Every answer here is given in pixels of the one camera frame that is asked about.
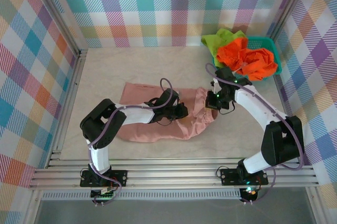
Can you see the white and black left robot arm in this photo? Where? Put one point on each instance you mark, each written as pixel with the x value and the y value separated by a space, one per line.
pixel 137 114

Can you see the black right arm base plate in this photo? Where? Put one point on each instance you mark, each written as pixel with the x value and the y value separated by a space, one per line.
pixel 229 176

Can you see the teal plastic basket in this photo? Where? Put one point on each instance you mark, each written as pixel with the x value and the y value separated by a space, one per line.
pixel 263 42

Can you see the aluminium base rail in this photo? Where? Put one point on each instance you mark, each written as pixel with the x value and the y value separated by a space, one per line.
pixel 171 176

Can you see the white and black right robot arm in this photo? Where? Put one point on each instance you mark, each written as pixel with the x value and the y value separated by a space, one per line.
pixel 252 102

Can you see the aluminium side rail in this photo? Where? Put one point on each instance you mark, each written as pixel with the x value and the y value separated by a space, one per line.
pixel 67 102
pixel 284 102

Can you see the lime green shorts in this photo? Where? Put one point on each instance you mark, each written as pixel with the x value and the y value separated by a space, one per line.
pixel 210 42

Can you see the circuit board with green light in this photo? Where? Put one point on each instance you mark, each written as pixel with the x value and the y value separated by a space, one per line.
pixel 105 195

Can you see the pink shorts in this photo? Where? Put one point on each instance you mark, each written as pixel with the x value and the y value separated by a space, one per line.
pixel 142 131

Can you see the aluminium corner post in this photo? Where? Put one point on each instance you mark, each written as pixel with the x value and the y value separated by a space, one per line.
pixel 59 10
pixel 289 0

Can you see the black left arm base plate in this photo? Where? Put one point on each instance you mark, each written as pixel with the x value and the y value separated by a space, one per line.
pixel 121 176

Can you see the circuit board with orange light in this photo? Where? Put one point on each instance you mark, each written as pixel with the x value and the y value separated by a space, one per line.
pixel 250 191

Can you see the orange shorts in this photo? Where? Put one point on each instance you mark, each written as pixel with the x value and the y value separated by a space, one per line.
pixel 252 60

